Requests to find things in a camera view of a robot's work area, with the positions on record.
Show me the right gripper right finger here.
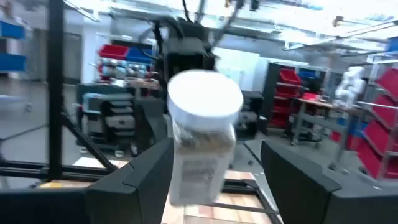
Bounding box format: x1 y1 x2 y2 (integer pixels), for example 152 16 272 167
260 140 342 224

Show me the black shelving unit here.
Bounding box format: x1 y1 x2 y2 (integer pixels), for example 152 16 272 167
261 62 330 129

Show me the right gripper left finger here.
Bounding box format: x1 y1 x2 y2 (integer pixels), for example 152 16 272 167
86 138 175 224

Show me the blue wall storage bin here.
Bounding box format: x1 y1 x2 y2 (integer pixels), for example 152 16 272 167
0 20 27 40
0 52 28 73

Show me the wooden workbench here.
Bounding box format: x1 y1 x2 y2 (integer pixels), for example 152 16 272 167
290 96 374 147

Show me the white-lid spice jar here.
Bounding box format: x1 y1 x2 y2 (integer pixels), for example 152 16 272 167
166 68 245 207

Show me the white humanoid robot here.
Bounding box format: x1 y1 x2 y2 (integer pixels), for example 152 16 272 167
333 65 368 108

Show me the grey drawer cart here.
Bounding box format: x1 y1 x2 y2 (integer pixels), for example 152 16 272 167
76 83 139 153

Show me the metal storage rack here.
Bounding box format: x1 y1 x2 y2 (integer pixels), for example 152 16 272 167
329 67 398 183

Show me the red storage bin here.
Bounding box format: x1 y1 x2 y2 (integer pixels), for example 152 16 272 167
277 68 303 86
98 44 129 61
374 67 398 102
357 119 398 180

